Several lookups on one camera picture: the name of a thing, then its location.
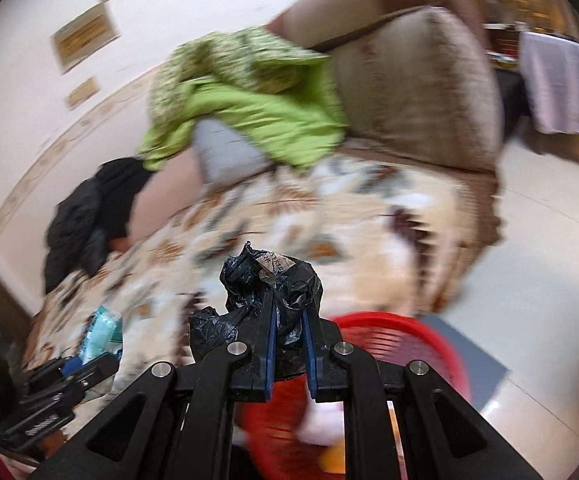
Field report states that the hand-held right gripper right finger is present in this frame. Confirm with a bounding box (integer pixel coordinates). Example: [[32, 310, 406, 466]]
[[302, 305, 543, 480]]

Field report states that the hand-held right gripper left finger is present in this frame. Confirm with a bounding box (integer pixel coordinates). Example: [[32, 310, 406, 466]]
[[29, 287, 277, 480]]

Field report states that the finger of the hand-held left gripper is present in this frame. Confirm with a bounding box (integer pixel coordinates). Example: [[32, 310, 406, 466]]
[[72, 352, 120, 391], [26, 357, 67, 386]]

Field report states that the teal packet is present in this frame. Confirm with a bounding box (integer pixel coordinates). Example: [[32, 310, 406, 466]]
[[80, 306, 124, 361]]

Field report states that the black plastic bag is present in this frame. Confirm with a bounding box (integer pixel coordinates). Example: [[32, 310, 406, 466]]
[[188, 241, 324, 381]]

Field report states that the red mesh basket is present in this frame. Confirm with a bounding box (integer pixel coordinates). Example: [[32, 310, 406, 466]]
[[234, 312, 470, 480]]

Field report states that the leaf print blanket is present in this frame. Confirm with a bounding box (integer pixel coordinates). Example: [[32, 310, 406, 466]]
[[22, 152, 505, 411]]

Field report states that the black puffer jacket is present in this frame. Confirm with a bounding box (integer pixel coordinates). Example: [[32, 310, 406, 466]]
[[44, 180, 120, 293]]

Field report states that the grey floor mat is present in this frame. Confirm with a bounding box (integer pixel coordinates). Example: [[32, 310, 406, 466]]
[[422, 312, 513, 411]]

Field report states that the black cloth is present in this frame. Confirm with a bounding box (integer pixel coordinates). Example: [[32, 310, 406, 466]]
[[94, 157, 152, 241]]

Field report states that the grey quilted pillow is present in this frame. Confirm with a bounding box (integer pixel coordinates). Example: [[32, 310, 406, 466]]
[[189, 120, 275, 191]]

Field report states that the green patterned blanket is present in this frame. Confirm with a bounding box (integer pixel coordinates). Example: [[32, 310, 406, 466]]
[[138, 27, 350, 173]]

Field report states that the striped sofa cushion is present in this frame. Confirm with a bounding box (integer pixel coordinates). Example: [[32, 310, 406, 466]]
[[329, 7, 505, 173]]

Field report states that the pink and brown sofa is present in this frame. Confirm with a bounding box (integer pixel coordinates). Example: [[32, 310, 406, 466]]
[[114, 0, 507, 261]]

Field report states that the white tablecloth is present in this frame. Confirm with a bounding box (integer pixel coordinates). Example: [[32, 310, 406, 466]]
[[519, 31, 579, 138]]

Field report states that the cluttered wooden shelf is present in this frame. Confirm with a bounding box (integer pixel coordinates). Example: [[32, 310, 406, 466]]
[[484, 0, 579, 36]]

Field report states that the small gold wall outlet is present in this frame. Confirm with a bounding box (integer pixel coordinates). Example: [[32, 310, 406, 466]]
[[64, 77, 101, 110]]

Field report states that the gold double wall switch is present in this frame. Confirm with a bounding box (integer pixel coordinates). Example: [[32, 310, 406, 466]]
[[52, 2, 121, 75]]

